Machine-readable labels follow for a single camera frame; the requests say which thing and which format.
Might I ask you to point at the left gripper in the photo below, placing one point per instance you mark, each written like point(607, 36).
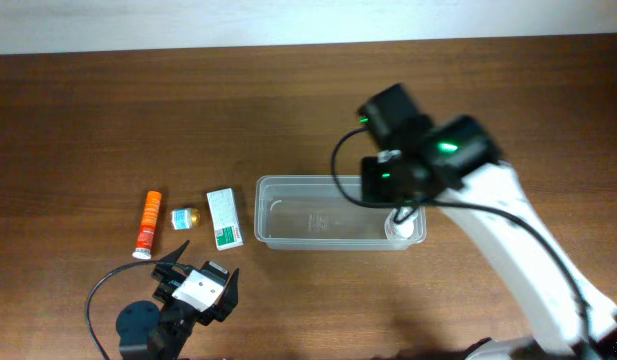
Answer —
point(167, 279)

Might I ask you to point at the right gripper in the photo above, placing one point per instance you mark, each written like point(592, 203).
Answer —
point(371, 188)

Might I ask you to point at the white squeeze bottle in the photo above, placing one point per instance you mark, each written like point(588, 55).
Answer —
point(403, 225)

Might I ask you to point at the orange tablet tube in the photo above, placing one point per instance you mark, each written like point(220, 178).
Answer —
point(149, 219)

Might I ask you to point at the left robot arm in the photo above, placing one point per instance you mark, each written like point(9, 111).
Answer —
point(150, 330)

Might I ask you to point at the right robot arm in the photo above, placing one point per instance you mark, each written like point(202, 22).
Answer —
point(459, 169)

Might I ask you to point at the clear plastic container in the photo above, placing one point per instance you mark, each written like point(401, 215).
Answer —
point(307, 212)

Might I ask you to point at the small blue-labelled gold-cap bottle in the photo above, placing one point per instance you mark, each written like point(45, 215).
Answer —
point(185, 218)

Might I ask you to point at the white green medicine box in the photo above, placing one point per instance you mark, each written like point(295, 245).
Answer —
point(225, 219)

